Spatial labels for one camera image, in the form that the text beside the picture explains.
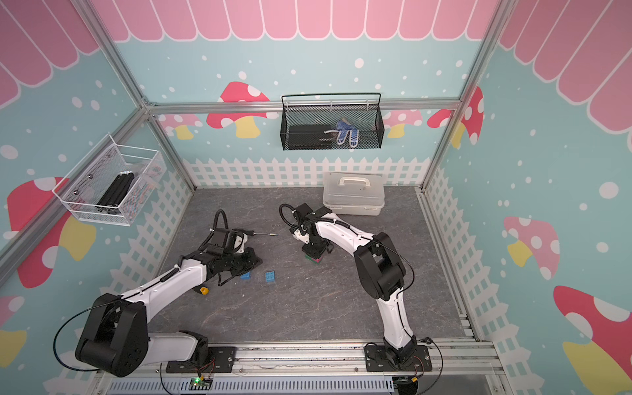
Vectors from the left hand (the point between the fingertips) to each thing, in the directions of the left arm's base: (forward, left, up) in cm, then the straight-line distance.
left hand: (262, 264), depth 87 cm
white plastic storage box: (+31, -34, +5) cm, 46 cm away
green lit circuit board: (-34, +15, -9) cm, 39 cm away
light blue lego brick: (-2, -2, -5) cm, 6 cm away
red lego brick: (+5, -20, -5) cm, 21 cm away
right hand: (+7, -20, -2) cm, 21 cm away
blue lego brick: (-6, +3, +4) cm, 8 cm away
